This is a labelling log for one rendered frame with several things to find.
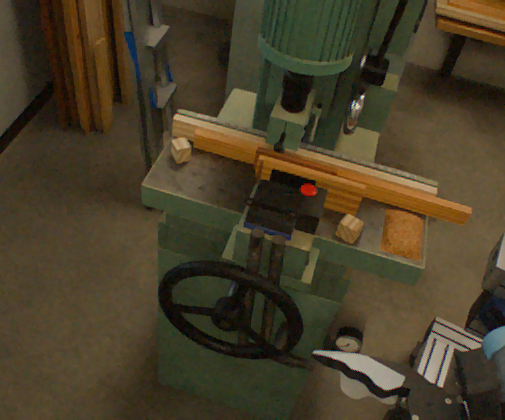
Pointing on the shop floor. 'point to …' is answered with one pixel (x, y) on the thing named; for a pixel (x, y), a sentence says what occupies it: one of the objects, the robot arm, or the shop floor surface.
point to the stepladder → (142, 37)
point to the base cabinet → (286, 382)
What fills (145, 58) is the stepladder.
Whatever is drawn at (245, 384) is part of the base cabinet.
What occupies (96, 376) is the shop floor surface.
